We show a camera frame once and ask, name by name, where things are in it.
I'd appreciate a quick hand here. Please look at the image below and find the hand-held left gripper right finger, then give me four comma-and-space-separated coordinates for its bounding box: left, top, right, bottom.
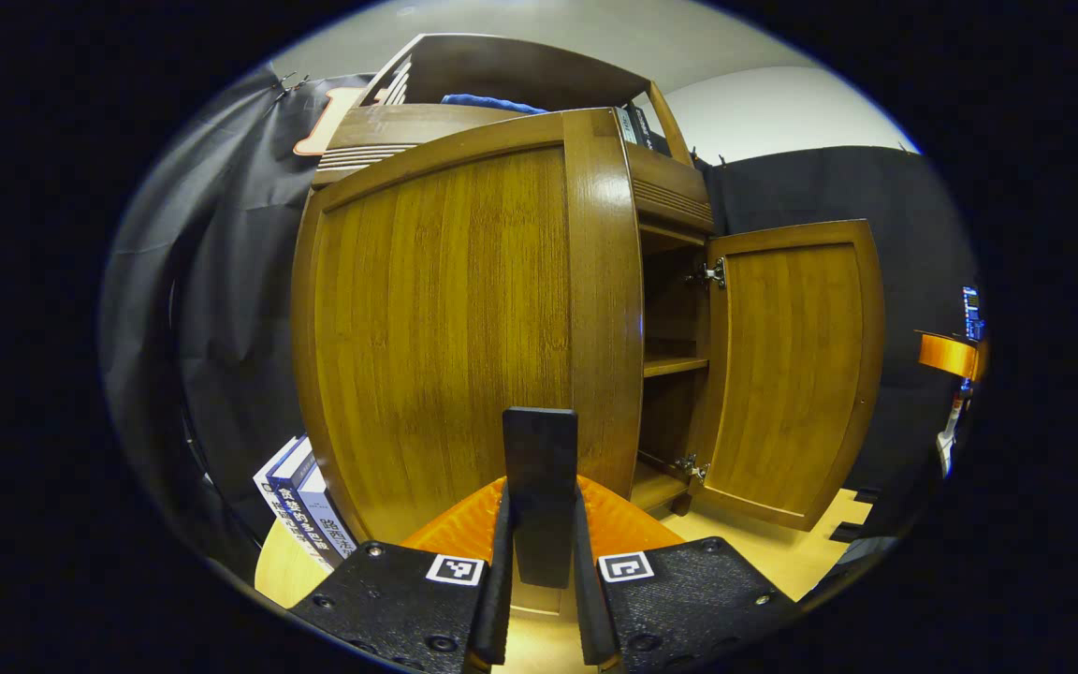
573, 476, 797, 673

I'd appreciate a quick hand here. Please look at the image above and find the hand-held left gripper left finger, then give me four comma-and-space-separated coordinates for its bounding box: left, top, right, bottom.
288, 477, 514, 674

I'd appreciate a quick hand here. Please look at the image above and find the black door handle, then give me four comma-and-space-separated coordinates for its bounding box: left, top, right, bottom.
503, 407, 578, 589

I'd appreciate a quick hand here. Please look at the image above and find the wooden shoe cabinet door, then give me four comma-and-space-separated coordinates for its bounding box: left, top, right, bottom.
291, 108, 645, 617
689, 219, 886, 532

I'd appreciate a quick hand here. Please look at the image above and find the wooden double-door shoe cabinet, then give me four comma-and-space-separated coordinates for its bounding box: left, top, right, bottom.
310, 33, 720, 518

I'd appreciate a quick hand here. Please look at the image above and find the small white object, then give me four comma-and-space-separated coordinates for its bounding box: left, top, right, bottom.
937, 391, 968, 478

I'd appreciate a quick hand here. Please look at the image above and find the light blue spine book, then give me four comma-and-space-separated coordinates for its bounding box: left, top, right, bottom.
296, 465, 359, 560

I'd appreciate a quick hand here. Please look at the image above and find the dark blue spine book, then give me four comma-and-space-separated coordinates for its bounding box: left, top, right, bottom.
268, 447, 345, 563

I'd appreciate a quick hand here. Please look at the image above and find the white spine book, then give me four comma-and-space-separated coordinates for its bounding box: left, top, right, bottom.
254, 435, 329, 572

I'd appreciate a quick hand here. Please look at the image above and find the wooden inner shelf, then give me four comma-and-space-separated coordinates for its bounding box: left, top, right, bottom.
642, 356, 710, 379

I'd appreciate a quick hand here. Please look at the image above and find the black backdrop cloth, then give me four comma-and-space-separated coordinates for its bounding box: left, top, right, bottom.
99, 64, 975, 581

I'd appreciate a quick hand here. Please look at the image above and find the folded blue towel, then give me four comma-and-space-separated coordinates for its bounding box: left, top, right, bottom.
441, 93, 549, 116

